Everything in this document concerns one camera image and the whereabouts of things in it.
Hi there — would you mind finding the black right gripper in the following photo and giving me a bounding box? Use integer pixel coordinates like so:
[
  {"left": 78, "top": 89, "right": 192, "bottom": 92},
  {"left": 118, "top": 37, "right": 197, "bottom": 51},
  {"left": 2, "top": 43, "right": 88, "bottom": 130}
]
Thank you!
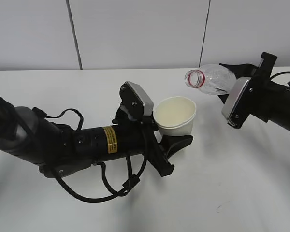
[{"left": 218, "top": 52, "right": 277, "bottom": 104}]

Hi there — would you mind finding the white paper cup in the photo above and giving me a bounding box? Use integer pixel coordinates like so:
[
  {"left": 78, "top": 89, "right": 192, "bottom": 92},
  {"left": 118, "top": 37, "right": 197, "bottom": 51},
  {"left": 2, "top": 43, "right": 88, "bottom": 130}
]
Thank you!
[{"left": 153, "top": 96, "right": 196, "bottom": 136}]

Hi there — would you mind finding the Nongfu Spring water bottle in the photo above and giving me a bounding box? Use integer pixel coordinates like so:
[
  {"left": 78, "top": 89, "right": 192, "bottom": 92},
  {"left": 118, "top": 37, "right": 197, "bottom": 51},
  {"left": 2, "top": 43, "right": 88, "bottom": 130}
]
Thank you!
[{"left": 185, "top": 64, "right": 236, "bottom": 95}]

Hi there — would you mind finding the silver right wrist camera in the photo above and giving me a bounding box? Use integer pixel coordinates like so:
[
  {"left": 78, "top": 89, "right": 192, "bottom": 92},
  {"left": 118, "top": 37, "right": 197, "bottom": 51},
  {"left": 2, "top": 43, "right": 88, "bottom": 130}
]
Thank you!
[{"left": 222, "top": 77, "right": 251, "bottom": 128}]

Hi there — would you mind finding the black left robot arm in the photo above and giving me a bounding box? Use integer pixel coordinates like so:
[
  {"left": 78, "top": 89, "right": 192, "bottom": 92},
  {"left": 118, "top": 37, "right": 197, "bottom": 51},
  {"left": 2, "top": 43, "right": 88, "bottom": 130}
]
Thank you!
[{"left": 0, "top": 97, "right": 193, "bottom": 178}]

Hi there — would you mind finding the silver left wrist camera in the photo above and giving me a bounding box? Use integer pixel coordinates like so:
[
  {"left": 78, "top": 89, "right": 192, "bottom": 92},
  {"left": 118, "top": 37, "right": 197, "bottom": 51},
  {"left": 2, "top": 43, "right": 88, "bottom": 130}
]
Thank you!
[{"left": 119, "top": 81, "right": 154, "bottom": 121}]

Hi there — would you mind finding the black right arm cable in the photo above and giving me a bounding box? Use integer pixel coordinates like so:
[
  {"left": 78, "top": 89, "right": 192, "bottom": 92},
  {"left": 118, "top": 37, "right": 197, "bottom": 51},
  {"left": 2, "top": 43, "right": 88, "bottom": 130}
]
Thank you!
[{"left": 269, "top": 71, "right": 290, "bottom": 95}]

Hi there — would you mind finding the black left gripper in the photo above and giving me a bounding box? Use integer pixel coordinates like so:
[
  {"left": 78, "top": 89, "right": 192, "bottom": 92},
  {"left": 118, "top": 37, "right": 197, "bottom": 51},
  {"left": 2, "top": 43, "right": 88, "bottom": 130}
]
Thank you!
[{"left": 112, "top": 107, "right": 193, "bottom": 177}]

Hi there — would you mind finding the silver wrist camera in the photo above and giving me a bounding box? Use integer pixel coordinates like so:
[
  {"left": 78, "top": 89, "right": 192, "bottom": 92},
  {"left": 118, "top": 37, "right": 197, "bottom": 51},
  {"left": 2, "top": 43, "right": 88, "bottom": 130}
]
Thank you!
[
  {"left": 119, "top": 81, "right": 154, "bottom": 121},
  {"left": 222, "top": 77, "right": 251, "bottom": 128}
]

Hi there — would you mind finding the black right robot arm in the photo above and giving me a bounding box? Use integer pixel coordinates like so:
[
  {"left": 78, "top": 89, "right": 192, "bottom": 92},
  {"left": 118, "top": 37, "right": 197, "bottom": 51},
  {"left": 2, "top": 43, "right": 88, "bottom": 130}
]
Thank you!
[{"left": 220, "top": 52, "right": 290, "bottom": 131}]

